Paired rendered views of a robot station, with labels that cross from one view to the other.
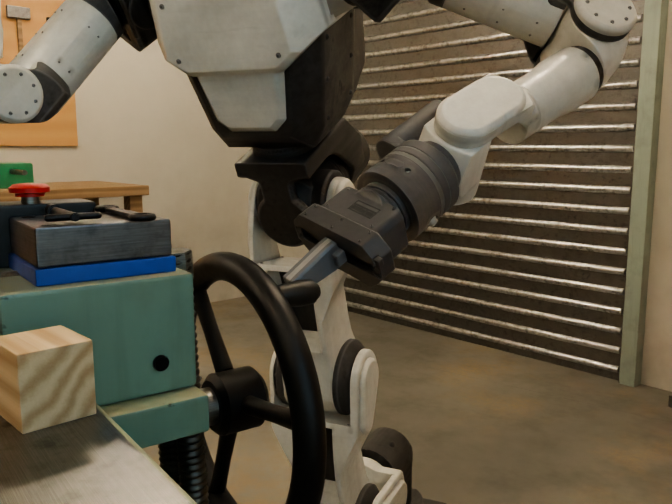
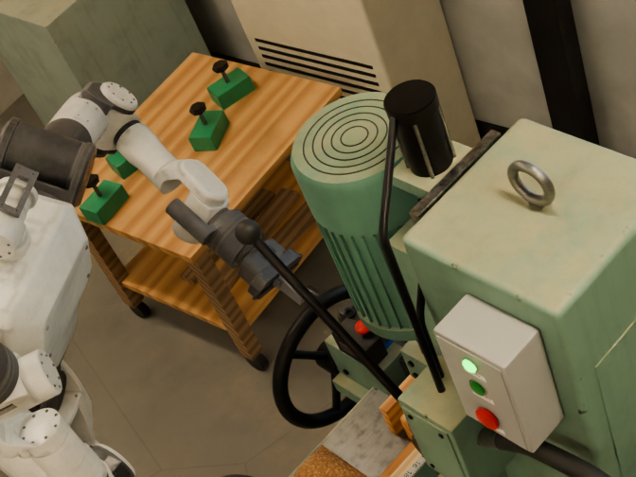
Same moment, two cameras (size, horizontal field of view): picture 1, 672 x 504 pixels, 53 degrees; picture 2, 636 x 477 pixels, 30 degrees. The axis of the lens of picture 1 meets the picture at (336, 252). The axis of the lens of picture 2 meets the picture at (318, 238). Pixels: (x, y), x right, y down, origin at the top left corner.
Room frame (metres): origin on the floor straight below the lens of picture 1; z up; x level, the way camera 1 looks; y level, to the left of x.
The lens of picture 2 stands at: (0.35, 1.52, 2.44)
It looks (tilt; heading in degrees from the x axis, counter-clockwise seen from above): 43 degrees down; 278
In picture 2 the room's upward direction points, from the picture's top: 25 degrees counter-clockwise
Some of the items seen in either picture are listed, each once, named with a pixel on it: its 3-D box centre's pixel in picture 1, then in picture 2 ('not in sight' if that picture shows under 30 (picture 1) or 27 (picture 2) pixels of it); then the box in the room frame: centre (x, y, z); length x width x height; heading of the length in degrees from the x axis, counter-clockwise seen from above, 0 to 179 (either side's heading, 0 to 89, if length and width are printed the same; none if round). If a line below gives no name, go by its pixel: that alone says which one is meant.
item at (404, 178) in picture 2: not in sight; (431, 152); (0.35, 0.49, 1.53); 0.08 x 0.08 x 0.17; 36
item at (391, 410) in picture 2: not in sight; (426, 380); (0.47, 0.32, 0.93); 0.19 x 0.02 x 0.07; 36
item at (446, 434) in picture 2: not in sight; (457, 428); (0.42, 0.64, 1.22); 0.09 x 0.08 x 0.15; 126
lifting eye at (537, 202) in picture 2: not in sight; (531, 185); (0.26, 0.61, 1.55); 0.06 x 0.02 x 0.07; 126
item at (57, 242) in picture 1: (75, 231); (370, 320); (0.53, 0.20, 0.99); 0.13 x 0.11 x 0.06; 36
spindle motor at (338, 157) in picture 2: not in sight; (387, 220); (0.43, 0.37, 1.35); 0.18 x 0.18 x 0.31
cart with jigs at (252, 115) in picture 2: not in sight; (219, 199); (0.94, -1.03, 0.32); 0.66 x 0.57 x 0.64; 44
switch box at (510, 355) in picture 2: not in sight; (500, 374); (0.35, 0.72, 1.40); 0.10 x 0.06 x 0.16; 126
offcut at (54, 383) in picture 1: (43, 376); not in sight; (0.38, 0.17, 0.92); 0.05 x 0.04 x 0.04; 44
